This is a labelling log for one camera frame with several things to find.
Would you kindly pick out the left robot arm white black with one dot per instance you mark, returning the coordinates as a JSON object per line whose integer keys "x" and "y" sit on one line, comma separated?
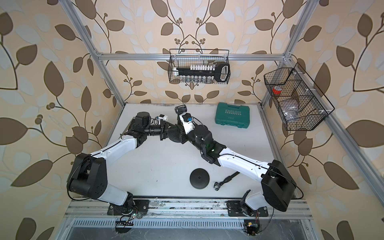
{"x": 89, "y": 177}

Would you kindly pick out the black microphone stand pole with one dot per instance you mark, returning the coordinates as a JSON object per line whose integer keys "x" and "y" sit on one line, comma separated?
{"x": 180, "y": 111}

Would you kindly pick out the black wire basket right wall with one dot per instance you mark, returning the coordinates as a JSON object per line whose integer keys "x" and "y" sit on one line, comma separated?
{"x": 314, "y": 106}

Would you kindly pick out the plastic bag in basket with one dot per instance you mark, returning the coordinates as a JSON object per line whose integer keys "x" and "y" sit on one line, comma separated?
{"x": 290, "y": 109}

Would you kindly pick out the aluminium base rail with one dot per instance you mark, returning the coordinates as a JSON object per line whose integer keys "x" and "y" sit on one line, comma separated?
{"x": 182, "y": 214}

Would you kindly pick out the black round stand base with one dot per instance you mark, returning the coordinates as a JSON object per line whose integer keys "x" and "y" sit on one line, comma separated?
{"x": 177, "y": 135}

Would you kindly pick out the black wire basket back wall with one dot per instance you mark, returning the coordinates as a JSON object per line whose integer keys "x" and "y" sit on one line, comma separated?
{"x": 185, "y": 57}

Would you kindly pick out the green plastic tool case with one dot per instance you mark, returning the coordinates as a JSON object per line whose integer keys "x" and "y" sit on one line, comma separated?
{"x": 233, "y": 115}

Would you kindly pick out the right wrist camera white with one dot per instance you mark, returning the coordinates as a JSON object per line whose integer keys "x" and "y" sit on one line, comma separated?
{"x": 187, "y": 122}

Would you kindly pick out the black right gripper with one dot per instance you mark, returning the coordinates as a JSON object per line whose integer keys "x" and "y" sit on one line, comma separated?
{"x": 184, "y": 138}

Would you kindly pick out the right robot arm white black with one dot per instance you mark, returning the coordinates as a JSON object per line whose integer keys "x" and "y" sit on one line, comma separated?
{"x": 277, "y": 184}

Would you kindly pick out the black wire basket wall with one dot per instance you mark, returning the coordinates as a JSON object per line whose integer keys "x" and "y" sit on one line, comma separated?
{"x": 314, "y": 106}
{"x": 185, "y": 57}

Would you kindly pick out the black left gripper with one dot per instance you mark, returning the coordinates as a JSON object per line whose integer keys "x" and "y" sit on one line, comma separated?
{"x": 163, "y": 128}

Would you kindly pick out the red item in basket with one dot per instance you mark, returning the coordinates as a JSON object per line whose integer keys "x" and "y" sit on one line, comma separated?
{"x": 277, "y": 90}

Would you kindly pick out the socket set rail black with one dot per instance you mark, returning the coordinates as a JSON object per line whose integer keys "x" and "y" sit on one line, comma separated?
{"x": 213, "y": 73}

